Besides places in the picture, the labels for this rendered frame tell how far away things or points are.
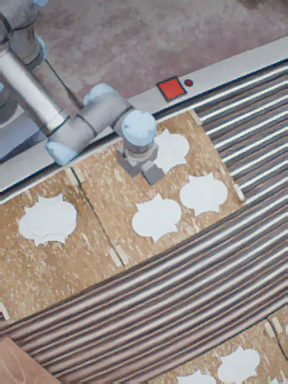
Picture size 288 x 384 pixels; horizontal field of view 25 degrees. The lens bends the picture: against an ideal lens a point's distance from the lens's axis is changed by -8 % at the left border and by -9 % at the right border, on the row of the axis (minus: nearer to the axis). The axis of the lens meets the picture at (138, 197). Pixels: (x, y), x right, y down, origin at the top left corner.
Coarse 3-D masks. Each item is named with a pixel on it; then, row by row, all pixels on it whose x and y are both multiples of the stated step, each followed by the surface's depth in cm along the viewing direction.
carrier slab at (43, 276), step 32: (32, 192) 201; (64, 192) 202; (0, 224) 199; (96, 224) 200; (0, 256) 196; (32, 256) 196; (64, 256) 197; (96, 256) 197; (0, 288) 193; (32, 288) 194; (64, 288) 194
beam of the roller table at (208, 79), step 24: (264, 48) 220; (192, 72) 216; (216, 72) 216; (240, 72) 217; (144, 96) 213; (192, 96) 214; (0, 168) 205; (24, 168) 205; (48, 168) 209; (0, 192) 204
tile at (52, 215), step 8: (40, 200) 195; (48, 200) 196; (56, 200) 196; (32, 208) 195; (40, 208) 195; (48, 208) 195; (56, 208) 195; (64, 208) 195; (72, 208) 195; (32, 216) 194; (40, 216) 194; (48, 216) 194; (56, 216) 194; (64, 216) 194; (72, 216) 195; (32, 224) 194; (40, 224) 194; (48, 224) 194; (56, 224) 194; (64, 224) 194; (72, 224) 194; (48, 232) 193; (56, 232) 193; (64, 232) 193
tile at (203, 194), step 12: (192, 180) 203; (204, 180) 203; (216, 180) 203; (180, 192) 202; (192, 192) 202; (204, 192) 202; (216, 192) 202; (192, 204) 201; (204, 204) 201; (216, 204) 201
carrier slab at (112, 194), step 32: (160, 128) 208; (192, 128) 208; (96, 160) 204; (192, 160) 205; (96, 192) 202; (128, 192) 202; (160, 192) 203; (128, 224) 200; (192, 224) 200; (128, 256) 197
